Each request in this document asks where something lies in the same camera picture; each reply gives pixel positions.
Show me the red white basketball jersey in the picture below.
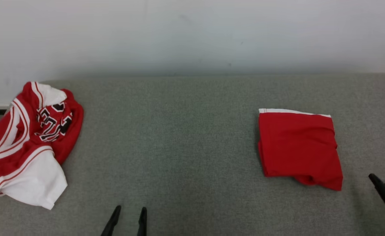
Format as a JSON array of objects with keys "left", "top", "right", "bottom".
[{"left": 0, "top": 81, "right": 84, "bottom": 210}]

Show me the red shirt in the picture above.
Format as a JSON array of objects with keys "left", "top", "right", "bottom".
[{"left": 257, "top": 108, "right": 344, "bottom": 191}]

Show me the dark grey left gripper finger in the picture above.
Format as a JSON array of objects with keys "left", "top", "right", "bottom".
[
  {"left": 137, "top": 207, "right": 148, "bottom": 236},
  {"left": 101, "top": 206, "right": 122, "bottom": 236}
]

